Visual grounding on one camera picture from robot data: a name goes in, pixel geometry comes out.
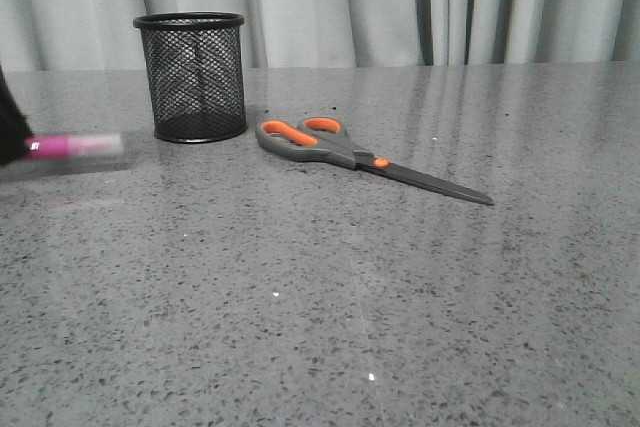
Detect pink highlighter pen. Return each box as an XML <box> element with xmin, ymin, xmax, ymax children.
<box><xmin>24</xmin><ymin>134</ymin><xmax>124</xmax><ymax>160</ymax></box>

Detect grey curtain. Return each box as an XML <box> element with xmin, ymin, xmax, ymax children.
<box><xmin>1</xmin><ymin>0</ymin><xmax>639</xmax><ymax>71</ymax></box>

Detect black mesh pen cup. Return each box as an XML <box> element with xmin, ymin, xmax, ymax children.
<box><xmin>133</xmin><ymin>12</ymin><xmax>248</xmax><ymax>143</ymax></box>

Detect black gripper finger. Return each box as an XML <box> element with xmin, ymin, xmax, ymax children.
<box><xmin>0</xmin><ymin>72</ymin><xmax>31</xmax><ymax>166</ymax></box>

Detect grey orange scissors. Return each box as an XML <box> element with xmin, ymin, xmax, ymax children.
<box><xmin>256</xmin><ymin>117</ymin><xmax>494</xmax><ymax>206</ymax></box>

